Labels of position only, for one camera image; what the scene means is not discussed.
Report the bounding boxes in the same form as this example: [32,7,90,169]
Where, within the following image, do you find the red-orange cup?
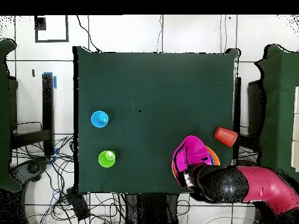
[214,127,239,148]

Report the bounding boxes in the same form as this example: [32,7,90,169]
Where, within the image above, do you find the large orange bowl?
[171,145,221,180]

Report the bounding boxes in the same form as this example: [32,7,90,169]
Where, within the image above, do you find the large pink bowl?
[172,135,214,188]

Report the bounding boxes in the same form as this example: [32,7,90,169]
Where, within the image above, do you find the white boxes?
[290,86,299,173]

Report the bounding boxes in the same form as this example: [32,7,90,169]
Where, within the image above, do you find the black stand base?
[11,157,50,184]

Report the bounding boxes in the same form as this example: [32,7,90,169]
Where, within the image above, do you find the dark green tablecloth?
[72,45,240,195]

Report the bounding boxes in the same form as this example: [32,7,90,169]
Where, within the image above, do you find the black power strip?
[65,186,91,221]

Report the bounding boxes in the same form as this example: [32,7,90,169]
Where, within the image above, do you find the black L-shaped frame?
[10,73,55,156]

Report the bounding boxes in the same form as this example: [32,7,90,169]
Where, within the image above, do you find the black upright bar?
[233,76,242,160]

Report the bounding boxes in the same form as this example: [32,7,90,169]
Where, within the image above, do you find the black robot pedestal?
[124,193,179,224]

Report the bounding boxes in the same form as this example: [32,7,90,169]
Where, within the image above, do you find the green covered side table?
[253,44,299,183]
[0,38,23,193]

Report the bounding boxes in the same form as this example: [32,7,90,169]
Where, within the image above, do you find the light blue cup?
[90,110,110,129]

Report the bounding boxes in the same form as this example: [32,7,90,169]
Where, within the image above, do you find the floor cable tangle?
[11,135,127,224]

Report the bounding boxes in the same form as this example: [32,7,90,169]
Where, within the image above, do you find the green cup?
[98,150,116,169]

